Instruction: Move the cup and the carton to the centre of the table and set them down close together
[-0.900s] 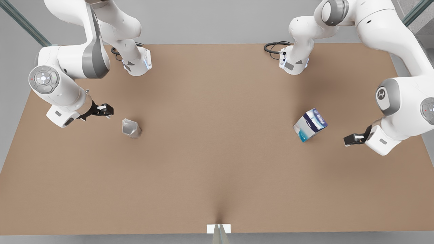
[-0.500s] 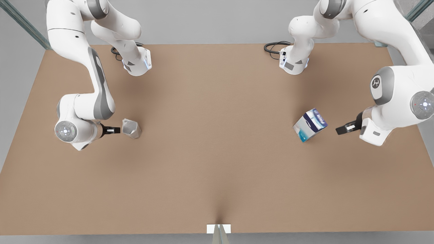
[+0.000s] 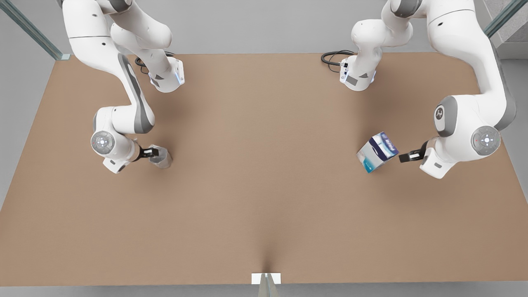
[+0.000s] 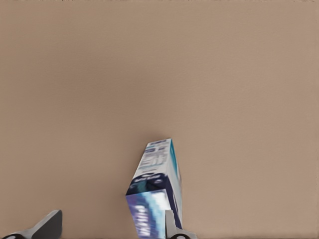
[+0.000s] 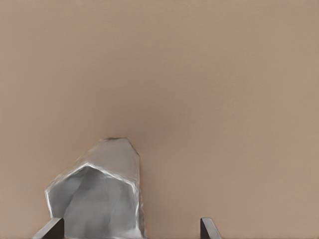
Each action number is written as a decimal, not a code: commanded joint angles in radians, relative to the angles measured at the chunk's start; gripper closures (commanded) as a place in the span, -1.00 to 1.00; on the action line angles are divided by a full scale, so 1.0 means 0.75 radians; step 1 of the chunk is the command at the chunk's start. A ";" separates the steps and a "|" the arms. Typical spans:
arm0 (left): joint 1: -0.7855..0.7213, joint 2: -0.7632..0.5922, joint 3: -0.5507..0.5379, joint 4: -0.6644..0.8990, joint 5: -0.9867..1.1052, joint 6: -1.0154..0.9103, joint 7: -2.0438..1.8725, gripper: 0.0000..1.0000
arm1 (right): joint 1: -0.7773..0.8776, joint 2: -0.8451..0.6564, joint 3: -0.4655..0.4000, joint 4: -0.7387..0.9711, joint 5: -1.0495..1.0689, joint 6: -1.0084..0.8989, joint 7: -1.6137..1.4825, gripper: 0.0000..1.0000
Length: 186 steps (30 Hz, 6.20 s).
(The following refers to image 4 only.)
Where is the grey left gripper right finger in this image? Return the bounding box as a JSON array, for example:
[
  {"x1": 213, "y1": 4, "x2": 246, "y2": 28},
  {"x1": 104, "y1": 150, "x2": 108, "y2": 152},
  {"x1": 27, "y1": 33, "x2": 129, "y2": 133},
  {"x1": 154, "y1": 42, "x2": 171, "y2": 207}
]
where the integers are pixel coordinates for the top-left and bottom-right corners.
[{"x1": 165, "y1": 210, "x2": 197, "y2": 239}]

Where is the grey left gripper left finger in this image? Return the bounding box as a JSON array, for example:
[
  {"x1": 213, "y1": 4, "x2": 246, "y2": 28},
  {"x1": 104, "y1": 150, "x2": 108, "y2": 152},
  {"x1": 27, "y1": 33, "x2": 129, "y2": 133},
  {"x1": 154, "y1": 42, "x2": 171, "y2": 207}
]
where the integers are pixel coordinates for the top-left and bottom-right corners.
[{"x1": 0, "y1": 209, "x2": 63, "y2": 239}]

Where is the blue and white printed box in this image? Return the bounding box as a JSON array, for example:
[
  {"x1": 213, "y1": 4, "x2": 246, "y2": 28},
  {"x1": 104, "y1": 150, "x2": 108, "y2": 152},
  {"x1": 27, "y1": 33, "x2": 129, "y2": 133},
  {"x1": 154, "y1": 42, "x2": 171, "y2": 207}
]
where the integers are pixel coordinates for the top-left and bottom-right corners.
[{"x1": 125, "y1": 138, "x2": 183, "y2": 239}]

